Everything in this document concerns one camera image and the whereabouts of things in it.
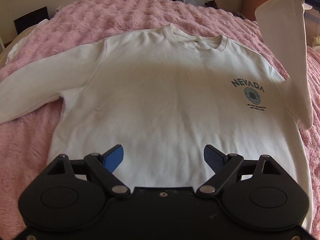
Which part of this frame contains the white Nevada sweatshirt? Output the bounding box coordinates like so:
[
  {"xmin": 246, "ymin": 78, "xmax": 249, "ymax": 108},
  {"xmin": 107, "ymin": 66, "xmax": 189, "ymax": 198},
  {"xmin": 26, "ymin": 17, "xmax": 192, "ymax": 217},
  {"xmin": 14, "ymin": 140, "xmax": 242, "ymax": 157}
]
[{"xmin": 0, "ymin": 0, "xmax": 315, "ymax": 233}]

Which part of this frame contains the blue transparent storage bin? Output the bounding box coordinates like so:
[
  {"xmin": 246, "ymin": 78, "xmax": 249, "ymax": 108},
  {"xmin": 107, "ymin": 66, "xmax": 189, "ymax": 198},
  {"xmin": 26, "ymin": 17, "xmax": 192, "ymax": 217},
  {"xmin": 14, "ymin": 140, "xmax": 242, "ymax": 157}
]
[{"xmin": 304, "ymin": 7, "xmax": 319, "ymax": 47}]

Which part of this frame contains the terracotta storage box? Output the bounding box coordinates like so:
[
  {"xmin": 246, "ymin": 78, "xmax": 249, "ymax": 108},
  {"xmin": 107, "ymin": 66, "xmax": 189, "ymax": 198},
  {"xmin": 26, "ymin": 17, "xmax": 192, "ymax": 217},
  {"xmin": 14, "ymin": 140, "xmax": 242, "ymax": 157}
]
[{"xmin": 241, "ymin": 0, "xmax": 268, "ymax": 21}]

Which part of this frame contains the pink fluffy blanket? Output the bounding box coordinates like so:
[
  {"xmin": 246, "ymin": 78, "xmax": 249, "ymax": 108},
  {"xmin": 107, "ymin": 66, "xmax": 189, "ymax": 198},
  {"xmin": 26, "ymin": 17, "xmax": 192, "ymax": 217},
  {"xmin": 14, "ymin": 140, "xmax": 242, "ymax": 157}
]
[{"xmin": 0, "ymin": 0, "xmax": 320, "ymax": 233}]

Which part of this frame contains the white bedding at left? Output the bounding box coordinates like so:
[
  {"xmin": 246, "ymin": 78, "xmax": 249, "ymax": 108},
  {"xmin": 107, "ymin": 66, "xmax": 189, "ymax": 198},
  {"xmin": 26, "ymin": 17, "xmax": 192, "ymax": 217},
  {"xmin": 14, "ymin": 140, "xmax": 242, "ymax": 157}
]
[{"xmin": 1, "ymin": 19, "xmax": 49, "ymax": 68}]

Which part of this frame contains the black box by wall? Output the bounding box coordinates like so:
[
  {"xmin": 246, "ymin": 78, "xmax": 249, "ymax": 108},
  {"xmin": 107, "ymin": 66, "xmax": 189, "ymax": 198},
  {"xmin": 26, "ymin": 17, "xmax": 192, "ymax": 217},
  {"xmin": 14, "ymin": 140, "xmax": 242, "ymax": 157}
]
[{"xmin": 14, "ymin": 7, "xmax": 49, "ymax": 34}]

